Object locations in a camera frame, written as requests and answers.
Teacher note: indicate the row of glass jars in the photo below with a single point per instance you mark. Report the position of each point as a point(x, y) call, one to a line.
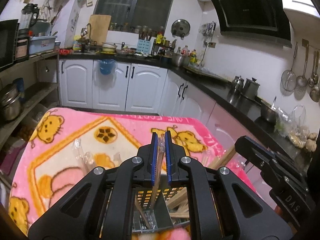
point(130, 27)

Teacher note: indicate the wall power socket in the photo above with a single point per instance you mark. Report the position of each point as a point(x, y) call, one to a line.
point(212, 45)

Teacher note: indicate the black range hood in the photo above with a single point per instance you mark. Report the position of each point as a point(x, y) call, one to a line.
point(250, 10)

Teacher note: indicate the brown lumpy produce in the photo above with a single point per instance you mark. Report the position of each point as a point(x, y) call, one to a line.
point(311, 143)

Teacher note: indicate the row of hanging kitchen utensils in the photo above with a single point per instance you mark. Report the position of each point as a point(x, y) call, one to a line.
point(302, 80)

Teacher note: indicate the dark kitchen window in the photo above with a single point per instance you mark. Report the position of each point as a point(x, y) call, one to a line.
point(135, 2)

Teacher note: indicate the steel canister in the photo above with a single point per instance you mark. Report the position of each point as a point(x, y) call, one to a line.
point(250, 90)

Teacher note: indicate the steel cooking pot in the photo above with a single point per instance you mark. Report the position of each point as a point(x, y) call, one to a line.
point(179, 60)

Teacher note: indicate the white bowl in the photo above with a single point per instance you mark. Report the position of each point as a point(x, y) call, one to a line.
point(109, 48)

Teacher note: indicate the stacked steel pots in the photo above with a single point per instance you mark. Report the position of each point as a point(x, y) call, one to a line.
point(10, 105)

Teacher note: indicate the wooden chopstick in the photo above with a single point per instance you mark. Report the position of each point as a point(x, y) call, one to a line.
point(154, 197)

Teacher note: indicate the steel kettle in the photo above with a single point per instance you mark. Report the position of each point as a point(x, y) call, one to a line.
point(238, 85)

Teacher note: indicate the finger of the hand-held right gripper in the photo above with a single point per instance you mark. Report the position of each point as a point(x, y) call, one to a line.
point(255, 157)

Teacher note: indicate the steel kitchen faucet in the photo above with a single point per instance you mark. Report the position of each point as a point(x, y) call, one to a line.
point(86, 33)

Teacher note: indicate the wooden cutting board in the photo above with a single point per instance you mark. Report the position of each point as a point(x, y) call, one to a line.
point(100, 30)

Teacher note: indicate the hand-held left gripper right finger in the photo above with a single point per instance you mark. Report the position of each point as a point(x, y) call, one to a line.
point(168, 160)

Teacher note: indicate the yellow dish soap bottle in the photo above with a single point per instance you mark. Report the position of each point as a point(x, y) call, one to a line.
point(77, 43)

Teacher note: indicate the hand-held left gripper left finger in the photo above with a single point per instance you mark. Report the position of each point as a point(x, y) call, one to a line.
point(154, 160)

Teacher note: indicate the steel pot lid on wall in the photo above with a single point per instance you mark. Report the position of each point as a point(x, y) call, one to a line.
point(180, 28)

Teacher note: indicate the dark green utensil basket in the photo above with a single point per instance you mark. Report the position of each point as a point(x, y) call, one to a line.
point(142, 193)

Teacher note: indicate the clear plastic wrapper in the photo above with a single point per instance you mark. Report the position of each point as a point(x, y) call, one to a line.
point(90, 158)
point(118, 158)
point(77, 150)

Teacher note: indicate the pink printed blanket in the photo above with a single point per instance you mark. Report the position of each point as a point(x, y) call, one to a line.
point(75, 120)

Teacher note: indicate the blue plastic dish tub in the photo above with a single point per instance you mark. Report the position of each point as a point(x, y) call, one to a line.
point(41, 45)

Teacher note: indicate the blender with dark jug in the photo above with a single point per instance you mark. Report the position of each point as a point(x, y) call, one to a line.
point(28, 20)

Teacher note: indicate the clear plastic bags of vegetables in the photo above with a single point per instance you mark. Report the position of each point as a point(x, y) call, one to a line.
point(295, 127)

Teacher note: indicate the group of sauce bottles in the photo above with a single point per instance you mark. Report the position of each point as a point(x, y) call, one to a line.
point(190, 55)

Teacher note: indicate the blue knife block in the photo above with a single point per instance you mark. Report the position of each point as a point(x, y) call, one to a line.
point(145, 47)

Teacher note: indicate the metal shelf rack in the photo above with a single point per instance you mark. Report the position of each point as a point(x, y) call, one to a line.
point(37, 90)

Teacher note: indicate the pile of wooden chopsticks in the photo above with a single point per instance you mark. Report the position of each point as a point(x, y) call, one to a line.
point(225, 158)

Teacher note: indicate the black microwave oven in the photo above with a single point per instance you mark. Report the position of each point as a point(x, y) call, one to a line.
point(7, 45)

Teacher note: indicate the small steel saucepan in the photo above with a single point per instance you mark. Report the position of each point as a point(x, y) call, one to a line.
point(268, 113)

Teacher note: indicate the blue plastic bag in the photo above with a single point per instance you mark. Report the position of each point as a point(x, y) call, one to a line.
point(107, 67)

